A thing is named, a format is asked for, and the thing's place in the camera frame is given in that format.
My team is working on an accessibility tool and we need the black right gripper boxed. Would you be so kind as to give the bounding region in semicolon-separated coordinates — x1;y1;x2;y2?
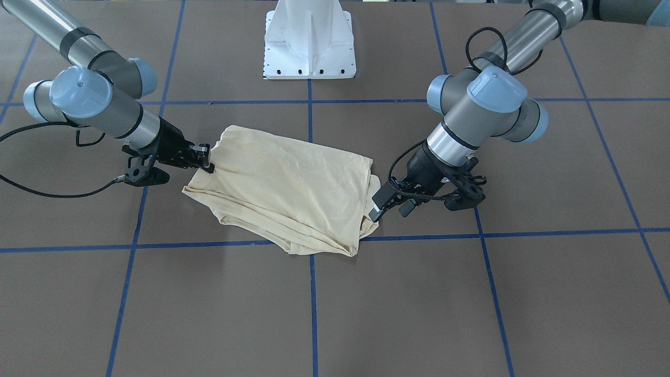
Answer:
121;117;215;187

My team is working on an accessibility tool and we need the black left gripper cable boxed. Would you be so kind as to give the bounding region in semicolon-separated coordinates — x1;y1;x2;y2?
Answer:
387;26;545;206

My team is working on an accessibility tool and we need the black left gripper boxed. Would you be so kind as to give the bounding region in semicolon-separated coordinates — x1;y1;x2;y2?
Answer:
368;141;487;223

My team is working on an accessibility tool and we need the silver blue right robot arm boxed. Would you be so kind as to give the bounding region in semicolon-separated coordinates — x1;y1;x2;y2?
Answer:
2;1;215;187

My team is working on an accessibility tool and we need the cream long-sleeve graphic shirt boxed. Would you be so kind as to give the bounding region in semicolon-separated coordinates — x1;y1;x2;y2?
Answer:
182;126;381;257

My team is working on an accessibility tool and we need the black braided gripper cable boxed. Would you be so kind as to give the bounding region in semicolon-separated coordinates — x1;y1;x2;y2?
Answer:
0;121;129;199

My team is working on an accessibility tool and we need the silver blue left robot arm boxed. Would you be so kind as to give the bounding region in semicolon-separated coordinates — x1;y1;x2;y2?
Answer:
369;1;668;222

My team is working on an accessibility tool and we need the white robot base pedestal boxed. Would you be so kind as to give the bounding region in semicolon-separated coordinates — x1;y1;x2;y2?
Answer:
263;1;357;80

